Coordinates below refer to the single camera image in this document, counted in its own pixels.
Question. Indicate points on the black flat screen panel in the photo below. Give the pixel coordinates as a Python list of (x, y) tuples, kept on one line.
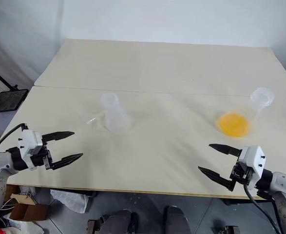
[(8, 101)]

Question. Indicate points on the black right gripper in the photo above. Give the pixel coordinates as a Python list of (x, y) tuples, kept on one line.
[(242, 174)]

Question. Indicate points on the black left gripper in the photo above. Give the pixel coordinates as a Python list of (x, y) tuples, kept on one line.
[(41, 161)]

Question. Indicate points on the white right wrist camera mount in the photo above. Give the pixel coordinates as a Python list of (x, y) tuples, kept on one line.
[(254, 161)]

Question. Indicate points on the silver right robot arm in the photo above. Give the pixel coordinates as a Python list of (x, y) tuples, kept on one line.
[(282, 185)]

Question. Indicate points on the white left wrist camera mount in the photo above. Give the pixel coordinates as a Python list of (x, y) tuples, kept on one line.
[(27, 141)]

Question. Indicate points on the clear crumpled plastic bag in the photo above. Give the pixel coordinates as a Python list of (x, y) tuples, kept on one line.
[(69, 200)]

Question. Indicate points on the large clear conical flask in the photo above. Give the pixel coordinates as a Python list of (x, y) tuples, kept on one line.
[(234, 125)]

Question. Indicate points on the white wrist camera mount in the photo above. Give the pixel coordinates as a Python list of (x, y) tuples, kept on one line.
[(254, 161), (27, 141)]

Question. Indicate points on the dark rounded shape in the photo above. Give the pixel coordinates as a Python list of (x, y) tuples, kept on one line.
[(177, 220)]

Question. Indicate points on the brown cardboard box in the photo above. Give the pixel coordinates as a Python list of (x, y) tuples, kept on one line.
[(28, 209)]

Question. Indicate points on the small clear conical flask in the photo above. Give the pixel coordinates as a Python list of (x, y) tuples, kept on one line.
[(116, 114)]

